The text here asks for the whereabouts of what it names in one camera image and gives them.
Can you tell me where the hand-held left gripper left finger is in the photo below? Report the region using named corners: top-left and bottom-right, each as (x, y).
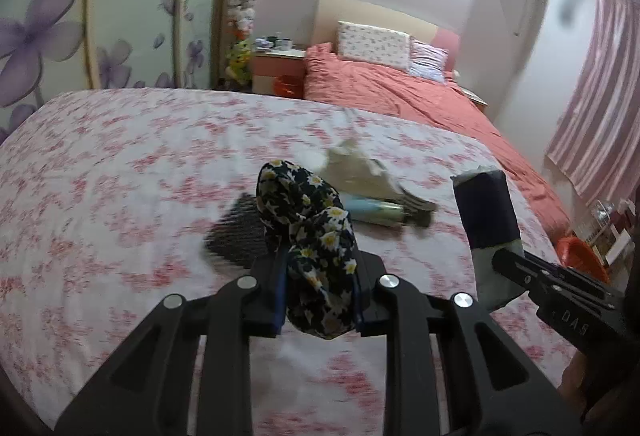
top-left (52, 250), bottom-right (288, 436)

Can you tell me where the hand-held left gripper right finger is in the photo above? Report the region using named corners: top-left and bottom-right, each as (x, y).
top-left (352, 251), bottom-right (591, 436)

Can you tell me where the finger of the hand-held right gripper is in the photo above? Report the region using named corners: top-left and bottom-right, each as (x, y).
top-left (492, 247), bottom-right (561, 293)

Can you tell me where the orange plastic basket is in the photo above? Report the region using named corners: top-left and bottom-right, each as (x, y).
top-left (556, 237), bottom-right (610, 284)

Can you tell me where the navy and green sock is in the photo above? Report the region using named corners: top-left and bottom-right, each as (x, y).
top-left (450, 168), bottom-right (525, 313)

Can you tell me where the black floral scrunchie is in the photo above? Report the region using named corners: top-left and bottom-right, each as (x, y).
top-left (256, 160), bottom-right (358, 341)

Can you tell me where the person's right hand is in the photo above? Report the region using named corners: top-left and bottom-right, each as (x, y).
top-left (557, 352), bottom-right (601, 422)

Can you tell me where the red plastic bag liner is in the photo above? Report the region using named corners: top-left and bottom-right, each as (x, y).
top-left (556, 237), bottom-right (610, 281)

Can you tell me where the black mesh sock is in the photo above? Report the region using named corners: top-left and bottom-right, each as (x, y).
top-left (202, 193), bottom-right (266, 269)

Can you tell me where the light blue sock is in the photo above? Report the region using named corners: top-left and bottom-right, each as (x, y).
top-left (344, 195), bottom-right (438, 229)

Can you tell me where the cream sock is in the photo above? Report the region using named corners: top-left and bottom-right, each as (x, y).
top-left (320, 138), bottom-right (403, 197)

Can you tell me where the pink curtain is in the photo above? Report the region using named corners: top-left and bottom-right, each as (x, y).
top-left (545, 0), bottom-right (640, 211)

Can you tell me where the wooden nightstand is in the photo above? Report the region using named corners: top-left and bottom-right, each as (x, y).
top-left (457, 84), bottom-right (488, 109)

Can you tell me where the red duvet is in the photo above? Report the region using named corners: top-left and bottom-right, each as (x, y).
top-left (303, 42), bottom-right (573, 239)

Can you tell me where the pink floral tablecloth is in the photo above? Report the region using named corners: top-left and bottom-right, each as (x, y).
top-left (0, 87), bottom-right (581, 436)

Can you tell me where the pink striped pillow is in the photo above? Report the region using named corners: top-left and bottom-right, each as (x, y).
top-left (409, 40), bottom-right (450, 82)

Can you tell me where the pink and white nightstand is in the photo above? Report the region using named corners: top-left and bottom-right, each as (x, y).
top-left (250, 46), bottom-right (308, 96)

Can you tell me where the green and yellow toy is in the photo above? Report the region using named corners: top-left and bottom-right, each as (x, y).
top-left (226, 38), bottom-right (253, 81)

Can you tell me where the white floral pillow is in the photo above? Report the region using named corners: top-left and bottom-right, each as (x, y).
top-left (336, 20), bottom-right (412, 70)

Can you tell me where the beige and pink headboard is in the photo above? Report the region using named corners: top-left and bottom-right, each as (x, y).
top-left (312, 0), bottom-right (461, 74)

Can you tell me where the white wire rack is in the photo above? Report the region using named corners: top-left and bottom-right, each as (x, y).
top-left (582, 198), bottom-right (638, 267)

